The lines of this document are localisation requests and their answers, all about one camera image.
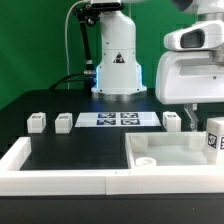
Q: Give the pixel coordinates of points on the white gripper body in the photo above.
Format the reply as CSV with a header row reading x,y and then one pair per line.
x,y
189,77

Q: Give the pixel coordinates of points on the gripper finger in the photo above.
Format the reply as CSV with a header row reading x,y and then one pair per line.
x,y
191,109

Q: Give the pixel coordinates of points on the white square table top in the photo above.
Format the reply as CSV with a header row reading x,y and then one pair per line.
x,y
149,149

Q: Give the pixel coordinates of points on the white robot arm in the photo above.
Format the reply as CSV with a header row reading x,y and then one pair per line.
x,y
119,76

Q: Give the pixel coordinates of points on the white U-shaped obstacle fence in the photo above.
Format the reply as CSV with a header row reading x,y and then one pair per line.
x,y
150,180

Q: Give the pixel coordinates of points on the white sheet with markers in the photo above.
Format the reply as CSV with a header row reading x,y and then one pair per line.
x,y
117,119

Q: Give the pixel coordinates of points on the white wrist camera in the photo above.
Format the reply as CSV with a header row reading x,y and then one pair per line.
x,y
207,35

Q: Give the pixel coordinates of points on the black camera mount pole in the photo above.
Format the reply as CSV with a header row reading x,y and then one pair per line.
x,y
88,15

